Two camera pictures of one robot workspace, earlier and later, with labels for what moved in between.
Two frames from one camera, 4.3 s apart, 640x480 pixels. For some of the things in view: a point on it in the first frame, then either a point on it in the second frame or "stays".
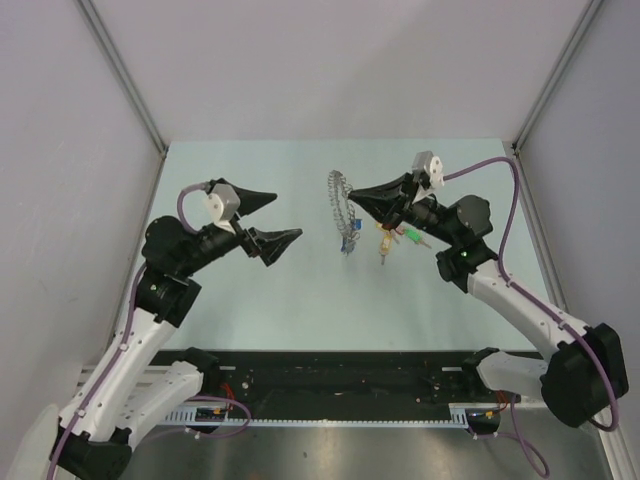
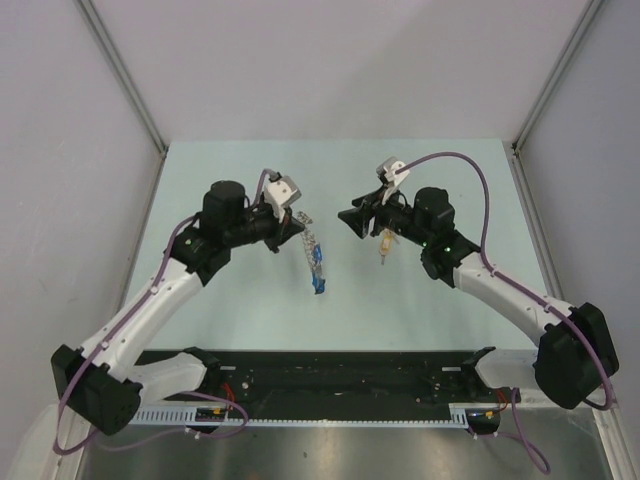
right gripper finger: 384,212 → 357,219
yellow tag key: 385,246 stays
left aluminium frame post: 96,21 stays
